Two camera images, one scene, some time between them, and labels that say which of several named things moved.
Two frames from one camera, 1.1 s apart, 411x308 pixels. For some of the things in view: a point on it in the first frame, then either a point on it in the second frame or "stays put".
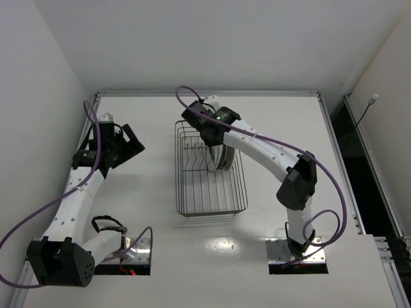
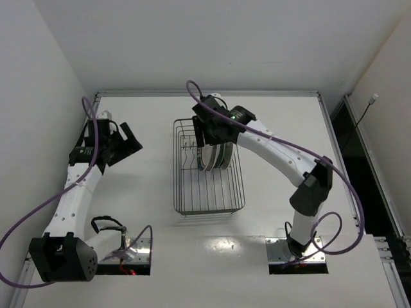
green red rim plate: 221,153 → 203,155
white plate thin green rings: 213,156 stays put
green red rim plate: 228,156 stays put
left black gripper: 127,145 stays put
